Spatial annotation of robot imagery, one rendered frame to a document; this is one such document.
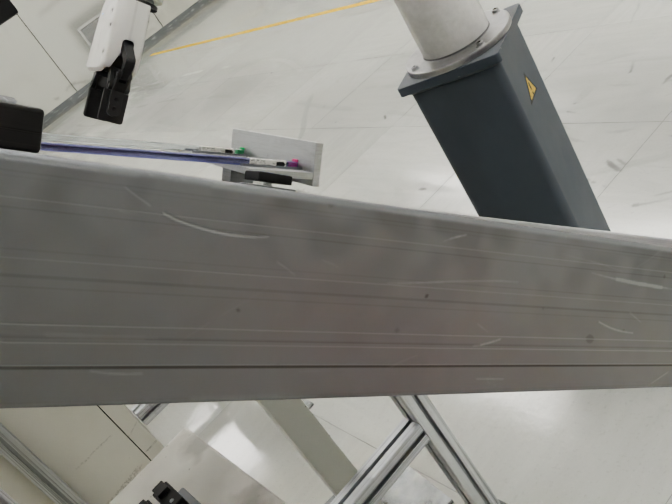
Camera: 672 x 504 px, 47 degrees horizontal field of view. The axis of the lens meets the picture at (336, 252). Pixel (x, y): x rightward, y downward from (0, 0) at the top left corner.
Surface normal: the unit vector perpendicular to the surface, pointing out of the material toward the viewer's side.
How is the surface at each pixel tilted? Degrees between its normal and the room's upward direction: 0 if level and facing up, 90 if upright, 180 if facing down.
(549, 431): 0
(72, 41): 90
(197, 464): 0
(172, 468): 0
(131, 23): 90
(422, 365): 90
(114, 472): 90
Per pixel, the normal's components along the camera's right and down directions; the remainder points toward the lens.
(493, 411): -0.50, -0.74
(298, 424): 0.47, 0.20
